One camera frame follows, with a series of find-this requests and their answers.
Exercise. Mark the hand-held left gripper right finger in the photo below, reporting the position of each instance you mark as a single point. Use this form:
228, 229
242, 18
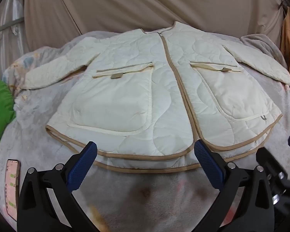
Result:
207, 165

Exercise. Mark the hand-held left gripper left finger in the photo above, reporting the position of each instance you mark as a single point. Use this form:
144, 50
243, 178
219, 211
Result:
83, 165

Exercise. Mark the cream quilted jacket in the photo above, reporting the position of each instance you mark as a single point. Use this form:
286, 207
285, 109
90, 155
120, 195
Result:
135, 96

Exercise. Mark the grey floral blanket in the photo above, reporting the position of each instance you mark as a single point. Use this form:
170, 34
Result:
140, 198

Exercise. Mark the smartphone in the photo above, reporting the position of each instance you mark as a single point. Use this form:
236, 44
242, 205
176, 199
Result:
12, 188

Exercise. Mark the green cloth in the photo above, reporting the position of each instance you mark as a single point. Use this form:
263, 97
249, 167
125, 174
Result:
0, 111

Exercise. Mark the grey fleece cloth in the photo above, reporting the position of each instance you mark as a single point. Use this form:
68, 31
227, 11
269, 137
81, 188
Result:
263, 46

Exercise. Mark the orange hanging garment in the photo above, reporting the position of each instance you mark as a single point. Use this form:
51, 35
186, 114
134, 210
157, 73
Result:
288, 38

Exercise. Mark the white sheer curtain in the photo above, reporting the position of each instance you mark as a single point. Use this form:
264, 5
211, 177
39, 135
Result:
7, 38

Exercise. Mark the beige backdrop sheet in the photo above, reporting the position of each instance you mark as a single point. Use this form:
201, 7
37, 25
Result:
135, 7

